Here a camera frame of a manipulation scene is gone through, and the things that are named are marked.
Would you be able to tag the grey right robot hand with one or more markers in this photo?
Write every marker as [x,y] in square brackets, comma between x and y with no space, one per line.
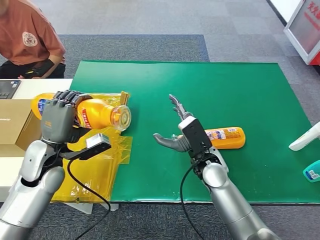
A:
[172,143]

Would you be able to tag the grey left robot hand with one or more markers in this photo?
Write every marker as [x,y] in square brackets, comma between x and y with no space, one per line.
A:
[59,121]

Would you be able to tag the orange bottle with clear cap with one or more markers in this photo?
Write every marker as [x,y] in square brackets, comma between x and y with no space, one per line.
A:
[227,137]
[100,114]

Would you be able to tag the black handheld device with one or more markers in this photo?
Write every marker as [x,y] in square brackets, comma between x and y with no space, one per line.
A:
[41,69]

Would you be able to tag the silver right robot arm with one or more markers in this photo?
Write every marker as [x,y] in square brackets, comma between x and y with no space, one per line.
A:
[225,195]

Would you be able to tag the white plastic bottle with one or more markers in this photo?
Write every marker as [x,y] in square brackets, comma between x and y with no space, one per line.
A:
[306,139]

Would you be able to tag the teal plastic bottle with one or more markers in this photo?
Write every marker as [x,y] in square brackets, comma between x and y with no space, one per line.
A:
[313,172]

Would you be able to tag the brown cardboard box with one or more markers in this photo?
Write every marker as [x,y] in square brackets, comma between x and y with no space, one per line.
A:
[15,122]

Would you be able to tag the flat box in yellow wrap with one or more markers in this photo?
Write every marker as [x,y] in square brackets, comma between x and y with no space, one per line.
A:
[100,172]

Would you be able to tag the person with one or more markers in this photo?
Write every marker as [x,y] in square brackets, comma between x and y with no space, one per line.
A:
[23,36]

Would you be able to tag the green table mat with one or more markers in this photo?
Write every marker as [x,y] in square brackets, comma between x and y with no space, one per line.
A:
[250,96]

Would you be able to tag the white and red display stand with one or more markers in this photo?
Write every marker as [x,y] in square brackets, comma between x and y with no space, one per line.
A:
[303,30]

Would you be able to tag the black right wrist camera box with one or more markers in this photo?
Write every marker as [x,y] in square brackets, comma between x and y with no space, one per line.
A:
[196,136]

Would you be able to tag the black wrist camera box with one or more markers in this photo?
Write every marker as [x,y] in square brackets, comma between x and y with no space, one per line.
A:
[96,144]
[196,136]

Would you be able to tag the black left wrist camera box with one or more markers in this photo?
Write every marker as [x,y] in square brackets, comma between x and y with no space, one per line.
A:
[96,144]

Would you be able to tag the white table bracket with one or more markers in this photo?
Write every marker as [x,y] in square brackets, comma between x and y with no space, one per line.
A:
[84,208]
[114,207]

